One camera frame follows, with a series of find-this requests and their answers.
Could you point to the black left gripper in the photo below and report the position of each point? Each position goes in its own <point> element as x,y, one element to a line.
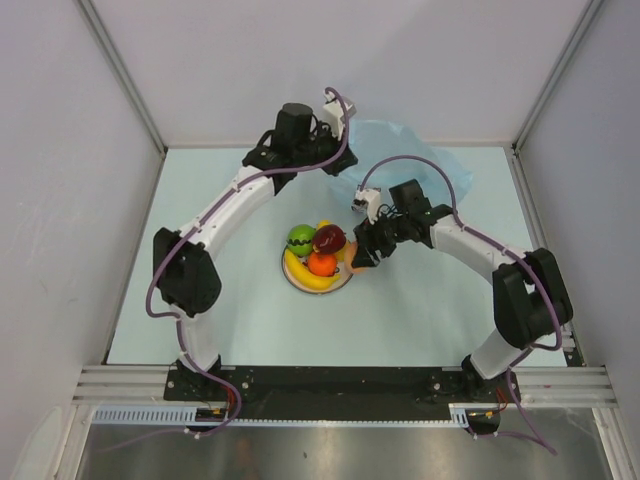
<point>347,159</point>

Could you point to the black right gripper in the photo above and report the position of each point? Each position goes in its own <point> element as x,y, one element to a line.
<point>369,240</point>

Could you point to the pink fake peach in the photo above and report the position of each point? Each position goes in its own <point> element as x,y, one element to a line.
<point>356,260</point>

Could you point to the dark red fake apple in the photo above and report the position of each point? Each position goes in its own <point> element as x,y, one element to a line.
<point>329,239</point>

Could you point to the orange fake fruit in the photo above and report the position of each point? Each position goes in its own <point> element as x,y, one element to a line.
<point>323,265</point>

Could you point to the light blue cartoon plastic bag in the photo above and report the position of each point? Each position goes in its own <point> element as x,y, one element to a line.
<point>390,153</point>

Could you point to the yellow fake banana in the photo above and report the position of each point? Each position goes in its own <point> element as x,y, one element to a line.
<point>304,276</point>

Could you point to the green fake watermelon ball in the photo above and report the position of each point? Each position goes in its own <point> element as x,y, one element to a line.
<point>299,240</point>

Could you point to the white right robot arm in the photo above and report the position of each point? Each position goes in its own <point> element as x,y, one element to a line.
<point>529,296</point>

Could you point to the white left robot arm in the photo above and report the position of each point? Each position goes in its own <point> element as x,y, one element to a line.
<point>183,271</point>

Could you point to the round white printed plate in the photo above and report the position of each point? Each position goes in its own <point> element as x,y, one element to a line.
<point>341,270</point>

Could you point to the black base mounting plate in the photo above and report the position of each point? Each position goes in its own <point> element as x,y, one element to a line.
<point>360,393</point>

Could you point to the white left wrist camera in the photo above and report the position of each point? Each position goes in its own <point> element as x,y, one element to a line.
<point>334,115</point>

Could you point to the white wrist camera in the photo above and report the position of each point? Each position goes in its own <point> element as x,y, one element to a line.
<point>334,115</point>
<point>368,201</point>

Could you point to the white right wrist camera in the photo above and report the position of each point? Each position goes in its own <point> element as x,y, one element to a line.
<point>368,201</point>

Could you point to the light blue cable duct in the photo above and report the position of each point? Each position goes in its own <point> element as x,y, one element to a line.
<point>189,417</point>

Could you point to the aluminium frame rail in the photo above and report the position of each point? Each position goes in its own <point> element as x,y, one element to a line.
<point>578,387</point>

